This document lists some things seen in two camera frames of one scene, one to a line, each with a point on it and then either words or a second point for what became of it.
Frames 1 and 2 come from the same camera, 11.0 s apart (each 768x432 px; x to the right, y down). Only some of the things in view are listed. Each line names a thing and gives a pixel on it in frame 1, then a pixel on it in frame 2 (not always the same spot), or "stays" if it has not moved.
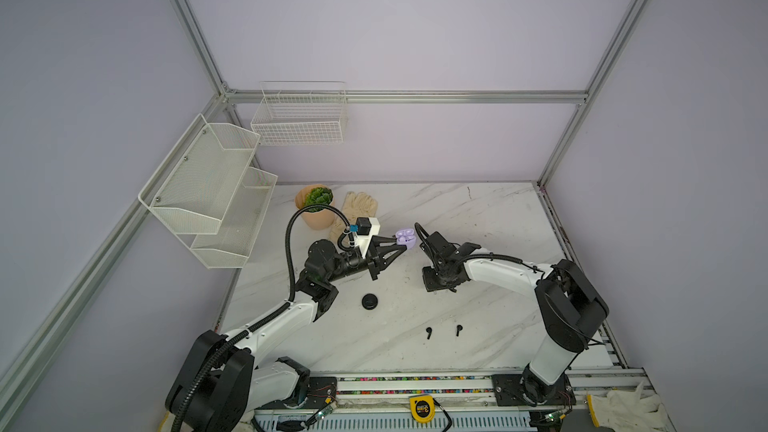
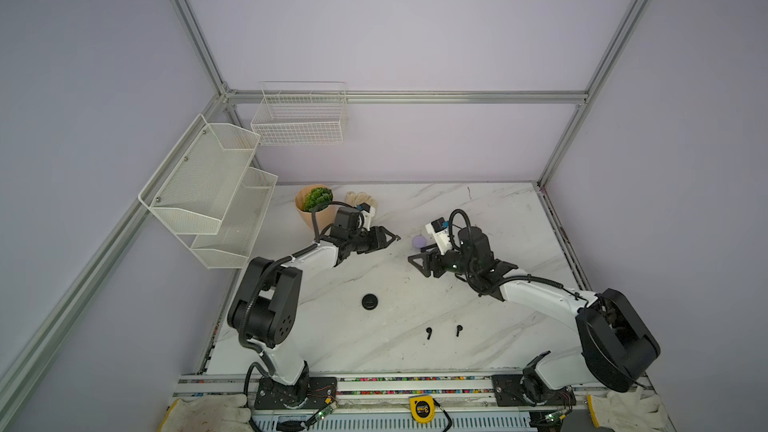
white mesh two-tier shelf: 209,188 stays
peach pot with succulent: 316,194 stays
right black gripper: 431,286 -> 429,260
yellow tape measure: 422,408 stays
